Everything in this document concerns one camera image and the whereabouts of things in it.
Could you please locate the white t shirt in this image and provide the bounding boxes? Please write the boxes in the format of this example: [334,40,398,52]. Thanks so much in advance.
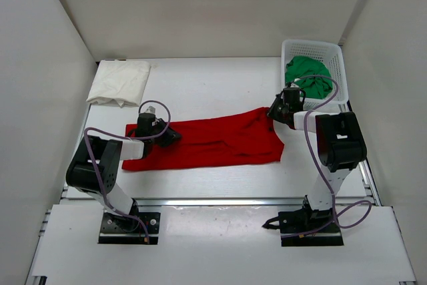
[86,59,151,107]

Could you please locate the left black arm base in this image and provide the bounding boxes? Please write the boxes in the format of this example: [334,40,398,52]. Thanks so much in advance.
[98,210,161,245]

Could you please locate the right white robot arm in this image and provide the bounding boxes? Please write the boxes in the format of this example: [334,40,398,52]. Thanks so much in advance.
[267,86,367,231]

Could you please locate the green t shirt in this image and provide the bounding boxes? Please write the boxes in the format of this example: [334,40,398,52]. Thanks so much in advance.
[285,56,334,99]

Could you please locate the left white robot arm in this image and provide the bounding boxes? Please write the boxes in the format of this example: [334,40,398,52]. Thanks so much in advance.
[66,112,182,225]

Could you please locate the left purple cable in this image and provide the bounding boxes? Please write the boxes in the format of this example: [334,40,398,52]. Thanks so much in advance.
[83,99,173,244]

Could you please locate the red t shirt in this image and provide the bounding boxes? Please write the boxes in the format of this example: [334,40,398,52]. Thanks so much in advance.
[122,107,285,172]

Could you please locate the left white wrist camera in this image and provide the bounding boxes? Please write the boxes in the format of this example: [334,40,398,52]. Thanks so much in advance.
[145,105,155,115]

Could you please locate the white plastic basket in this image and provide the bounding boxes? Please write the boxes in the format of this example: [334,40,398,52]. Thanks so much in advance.
[281,39,348,109]

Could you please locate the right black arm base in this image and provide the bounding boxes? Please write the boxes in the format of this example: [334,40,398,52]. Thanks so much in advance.
[262,204,344,247]

